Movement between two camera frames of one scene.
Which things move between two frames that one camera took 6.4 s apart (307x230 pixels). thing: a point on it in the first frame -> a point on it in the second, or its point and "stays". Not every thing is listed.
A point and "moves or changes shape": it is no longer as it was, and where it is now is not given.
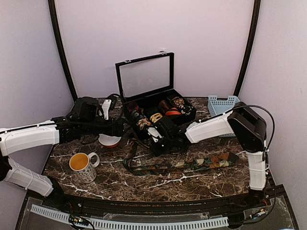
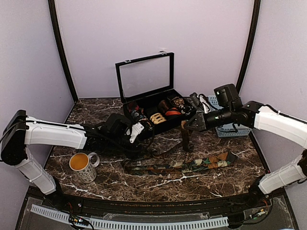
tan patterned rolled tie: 179,102 stays
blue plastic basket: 218,105 moves or changes shape
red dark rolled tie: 132,107 stays
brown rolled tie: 162,106 stays
